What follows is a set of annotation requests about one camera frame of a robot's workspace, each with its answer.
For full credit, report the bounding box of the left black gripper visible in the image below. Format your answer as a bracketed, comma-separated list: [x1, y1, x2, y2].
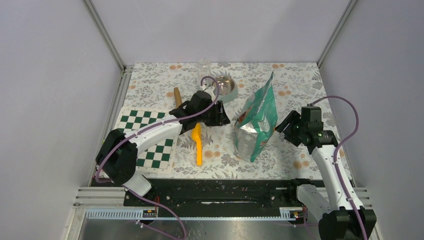
[197, 100, 230, 127]

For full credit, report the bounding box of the orange plastic scoop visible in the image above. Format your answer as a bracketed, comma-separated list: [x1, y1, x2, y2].
[191, 123, 203, 166]

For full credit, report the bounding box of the green pet food bag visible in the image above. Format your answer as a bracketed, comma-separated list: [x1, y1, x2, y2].
[234, 73, 278, 163]

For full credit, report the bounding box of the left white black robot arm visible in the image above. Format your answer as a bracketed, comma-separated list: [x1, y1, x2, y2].
[95, 90, 231, 206]

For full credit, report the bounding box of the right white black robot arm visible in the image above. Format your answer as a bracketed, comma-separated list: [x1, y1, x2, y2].
[275, 105, 377, 240]

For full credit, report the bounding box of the mint double pet bowl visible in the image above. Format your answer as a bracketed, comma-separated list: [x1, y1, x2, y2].
[201, 75, 238, 104]

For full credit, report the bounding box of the floral patterned table mat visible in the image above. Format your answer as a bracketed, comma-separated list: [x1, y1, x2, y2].
[114, 62, 326, 180]

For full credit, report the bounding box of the brown wooden rolling pin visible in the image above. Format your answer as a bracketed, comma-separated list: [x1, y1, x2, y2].
[173, 87, 183, 108]

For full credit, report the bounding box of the clear plastic bottle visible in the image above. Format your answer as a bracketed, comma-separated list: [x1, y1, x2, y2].
[196, 58, 211, 88]

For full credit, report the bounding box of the green white chessboard mat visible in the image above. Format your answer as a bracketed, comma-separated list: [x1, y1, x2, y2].
[114, 106, 178, 174]

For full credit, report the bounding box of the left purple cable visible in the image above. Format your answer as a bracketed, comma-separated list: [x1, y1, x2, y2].
[95, 76, 221, 240]

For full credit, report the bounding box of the purple cable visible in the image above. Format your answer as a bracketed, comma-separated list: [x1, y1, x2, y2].
[95, 76, 221, 240]
[303, 96, 370, 240]

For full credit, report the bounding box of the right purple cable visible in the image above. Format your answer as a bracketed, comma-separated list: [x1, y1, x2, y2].
[303, 96, 370, 240]

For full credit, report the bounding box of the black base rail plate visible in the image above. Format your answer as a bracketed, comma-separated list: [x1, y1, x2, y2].
[144, 178, 324, 219]

